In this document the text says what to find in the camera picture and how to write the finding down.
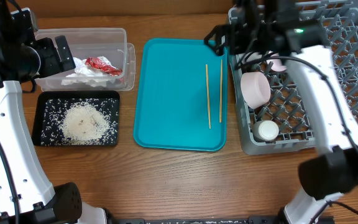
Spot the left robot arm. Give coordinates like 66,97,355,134
0,1,115,223

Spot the wooden chopstick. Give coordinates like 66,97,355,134
219,59,223,123
205,64,211,129

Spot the red snack wrapper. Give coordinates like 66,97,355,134
85,57,122,76

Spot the grey dishwasher rack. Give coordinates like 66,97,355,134
229,1,358,155

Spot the white paper cup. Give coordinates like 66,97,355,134
252,120,279,142

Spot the teal serving tray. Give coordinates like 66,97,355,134
133,38,228,152

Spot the clear plastic bin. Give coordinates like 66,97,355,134
35,28,135,91

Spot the large white plate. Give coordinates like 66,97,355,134
266,59,287,72

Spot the white napkin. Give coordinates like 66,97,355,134
62,56,118,87

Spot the pile of white rice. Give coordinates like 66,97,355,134
40,98,120,146

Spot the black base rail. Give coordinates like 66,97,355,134
108,215,284,224

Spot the small white rice bowl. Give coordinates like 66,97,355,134
241,72,270,109

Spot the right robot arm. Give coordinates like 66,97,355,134
204,1,358,223

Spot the black plastic tray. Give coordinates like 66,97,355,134
32,90,121,146

